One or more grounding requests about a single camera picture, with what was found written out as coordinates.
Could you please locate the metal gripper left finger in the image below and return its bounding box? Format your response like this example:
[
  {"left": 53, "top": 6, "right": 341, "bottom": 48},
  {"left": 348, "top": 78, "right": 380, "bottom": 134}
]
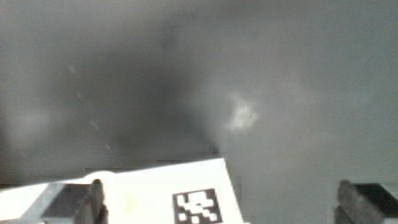
[{"left": 39, "top": 178, "right": 110, "bottom": 224}]

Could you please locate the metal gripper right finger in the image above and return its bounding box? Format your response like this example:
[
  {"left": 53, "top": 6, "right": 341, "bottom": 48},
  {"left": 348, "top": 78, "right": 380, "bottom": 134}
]
[{"left": 334, "top": 180, "right": 398, "bottom": 224}]

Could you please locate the white drawer box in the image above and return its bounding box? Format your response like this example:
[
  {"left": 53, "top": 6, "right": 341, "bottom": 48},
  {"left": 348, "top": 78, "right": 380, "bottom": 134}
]
[{"left": 0, "top": 158, "right": 245, "bottom": 224}]

